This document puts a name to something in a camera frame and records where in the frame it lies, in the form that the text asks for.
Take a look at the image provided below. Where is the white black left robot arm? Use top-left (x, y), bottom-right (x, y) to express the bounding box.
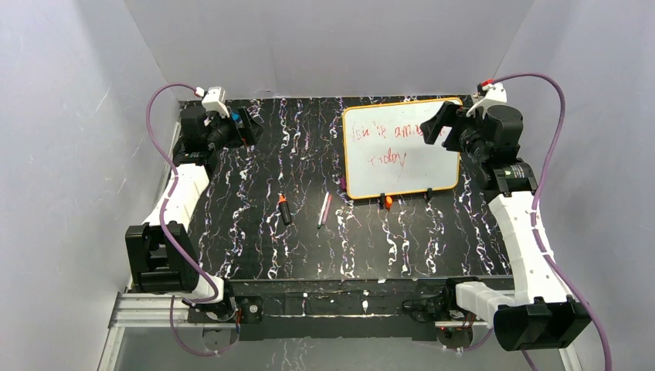
top-left (125, 106), bottom-right (263, 305)

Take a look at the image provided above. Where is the black orange highlighter pen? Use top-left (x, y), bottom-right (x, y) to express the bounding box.
top-left (277, 194), bottom-right (293, 226)

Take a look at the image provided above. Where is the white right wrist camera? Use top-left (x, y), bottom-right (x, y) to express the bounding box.
top-left (466, 80), bottom-right (507, 119)

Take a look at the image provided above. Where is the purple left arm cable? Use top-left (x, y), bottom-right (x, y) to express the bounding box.
top-left (146, 83), bottom-right (242, 358)

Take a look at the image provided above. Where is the pink white pen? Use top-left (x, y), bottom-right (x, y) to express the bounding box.
top-left (323, 194), bottom-right (332, 226)

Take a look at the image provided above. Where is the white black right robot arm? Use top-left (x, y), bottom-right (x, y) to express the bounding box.
top-left (420, 102), bottom-right (591, 351)

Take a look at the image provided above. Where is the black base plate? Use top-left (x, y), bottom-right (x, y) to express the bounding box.
top-left (186, 276), bottom-right (515, 343)

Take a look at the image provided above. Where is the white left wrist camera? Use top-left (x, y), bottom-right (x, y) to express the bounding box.
top-left (194, 87), bottom-right (230, 118)

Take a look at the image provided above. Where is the white green pen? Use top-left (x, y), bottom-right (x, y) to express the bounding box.
top-left (317, 192), bottom-right (330, 229)

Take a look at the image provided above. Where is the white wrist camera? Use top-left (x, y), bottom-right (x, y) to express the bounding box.
top-left (466, 80), bottom-right (507, 119)
top-left (194, 87), bottom-right (230, 118)

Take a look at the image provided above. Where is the orange framed whiteboard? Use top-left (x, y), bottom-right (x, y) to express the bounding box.
top-left (342, 97), bottom-right (462, 199)

